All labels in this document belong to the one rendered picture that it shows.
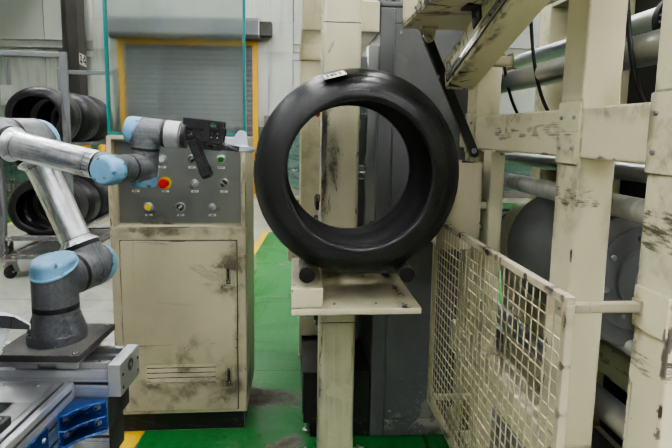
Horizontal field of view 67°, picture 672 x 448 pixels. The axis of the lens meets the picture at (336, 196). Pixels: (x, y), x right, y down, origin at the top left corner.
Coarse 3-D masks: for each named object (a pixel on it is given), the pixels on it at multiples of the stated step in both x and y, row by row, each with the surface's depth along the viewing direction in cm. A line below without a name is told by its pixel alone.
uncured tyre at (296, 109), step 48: (288, 96) 136; (336, 96) 132; (384, 96) 133; (288, 144) 133; (432, 144) 136; (288, 192) 162; (432, 192) 137; (288, 240) 138; (336, 240) 165; (384, 240) 164
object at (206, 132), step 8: (184, 120) 140; (192, 120) 140; (200, 120) 140; (208, 120) 139; (184, 128) 139; (192, 128) 141; (200, 128) 141; (208, 128) 139; (216, 128) 139; (224, 128) 142; (184, 136) 140; (192, 136) 141; (200, 136) 141; (208, 136) 139; (216, 136) 141; (224, 136) 145; (184, 144) 141; (200, 144) 142; (208, 144) 140; (216, 144) 140
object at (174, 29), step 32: (128, 0) 198; (160, 0) 199; (192, 0) 200; (224, 0) 201; (128, 32) 200; (160, 32) 201; (192, 32) 202; (224, 32) 202; (128, 64) 201; (160, 64) 202; (192, 64) 203; (224, 64) 204; (128, 96) 203; (160, 96) 204; (192, 96) 205; (224, 96) 206
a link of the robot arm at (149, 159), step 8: (136, 152) 139; (144, 152) 139; (152, 152) 140; (144, 160) 137; (152, 160) 140; (144, 168) 136; (152, 168) 140; (144, 176) 138; (152, 176) 141; (136, 184) 140; (144, 184) 140; (152, 184) 142
